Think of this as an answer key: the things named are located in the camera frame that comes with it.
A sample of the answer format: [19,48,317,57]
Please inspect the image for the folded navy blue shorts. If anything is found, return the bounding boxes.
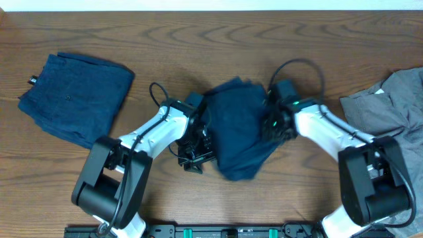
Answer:
[18,52,135,149]

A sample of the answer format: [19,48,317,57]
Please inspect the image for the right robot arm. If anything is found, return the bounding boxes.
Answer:
[262,80,417,237]

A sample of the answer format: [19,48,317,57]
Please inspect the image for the grey shorts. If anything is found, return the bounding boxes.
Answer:
[340,67,422,237]

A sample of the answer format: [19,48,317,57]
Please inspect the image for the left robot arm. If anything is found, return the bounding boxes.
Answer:
[65,93,215,237]

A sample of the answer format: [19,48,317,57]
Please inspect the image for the navy blue shorts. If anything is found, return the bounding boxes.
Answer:
[18,52,135,149]
[202,77,285,181]

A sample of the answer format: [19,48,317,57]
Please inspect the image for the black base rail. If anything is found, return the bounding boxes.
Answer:
[63,223,395,238]

